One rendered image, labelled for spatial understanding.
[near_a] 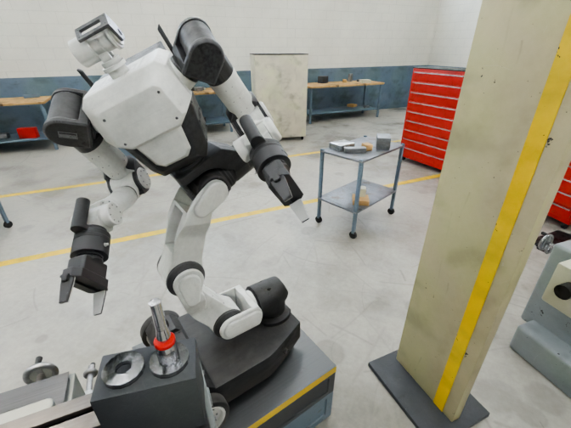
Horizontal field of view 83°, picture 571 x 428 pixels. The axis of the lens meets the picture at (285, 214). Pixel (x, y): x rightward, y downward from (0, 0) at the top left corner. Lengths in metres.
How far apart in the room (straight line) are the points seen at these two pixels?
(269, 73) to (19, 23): 4.60
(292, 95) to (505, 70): 5.44
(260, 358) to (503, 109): 1.35
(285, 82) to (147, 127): 5.66
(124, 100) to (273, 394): 1.29
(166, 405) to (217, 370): 0.62
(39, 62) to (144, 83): 7.34
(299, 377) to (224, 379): 0.37
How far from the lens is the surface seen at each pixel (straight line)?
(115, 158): 1.19
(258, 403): 1.60
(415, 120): 5.63
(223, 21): 8.41
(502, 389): 2.46
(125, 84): 0.97
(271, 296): 1.54
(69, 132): 1.09
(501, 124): 1.41
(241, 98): 1.06
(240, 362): 1.51
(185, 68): 0.96
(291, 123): 6.68
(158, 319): 0.77
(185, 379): 0.84
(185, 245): 1.19
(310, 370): 1.69
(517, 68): 1.39
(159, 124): 0.96
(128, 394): 0.86
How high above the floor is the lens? 1.76
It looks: 28 degrees down
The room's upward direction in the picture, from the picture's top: straight up
